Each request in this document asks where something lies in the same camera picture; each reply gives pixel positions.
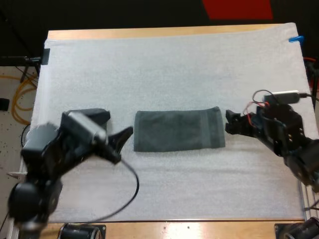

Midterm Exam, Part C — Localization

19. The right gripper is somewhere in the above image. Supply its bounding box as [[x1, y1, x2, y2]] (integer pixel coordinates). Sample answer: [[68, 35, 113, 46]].
[[224, 94, 313, 158]]

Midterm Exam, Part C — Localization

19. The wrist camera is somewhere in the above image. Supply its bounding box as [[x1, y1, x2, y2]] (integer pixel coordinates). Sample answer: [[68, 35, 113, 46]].
[[66, 111, 108, 145], [270, 90, 301, 104]]

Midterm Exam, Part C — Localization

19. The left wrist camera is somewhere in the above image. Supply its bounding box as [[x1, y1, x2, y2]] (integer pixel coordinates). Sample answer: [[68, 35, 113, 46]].
[[66, 111, 108, 145]]

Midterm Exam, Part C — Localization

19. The blue clip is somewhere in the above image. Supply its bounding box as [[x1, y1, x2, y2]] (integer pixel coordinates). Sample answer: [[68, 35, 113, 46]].
[[288, 35, 305, 44]]

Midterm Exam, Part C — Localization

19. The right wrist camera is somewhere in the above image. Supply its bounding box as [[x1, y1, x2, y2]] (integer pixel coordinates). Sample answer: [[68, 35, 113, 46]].
[[270, 90, 301, 104]]

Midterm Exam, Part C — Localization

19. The folded grey-green towel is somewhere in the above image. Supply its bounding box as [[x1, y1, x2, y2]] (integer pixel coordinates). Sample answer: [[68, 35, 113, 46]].
[[133, 106, 226, 153]]

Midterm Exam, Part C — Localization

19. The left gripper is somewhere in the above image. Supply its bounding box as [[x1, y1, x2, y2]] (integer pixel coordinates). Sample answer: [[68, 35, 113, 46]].
[[41, 108, 134, 176]]

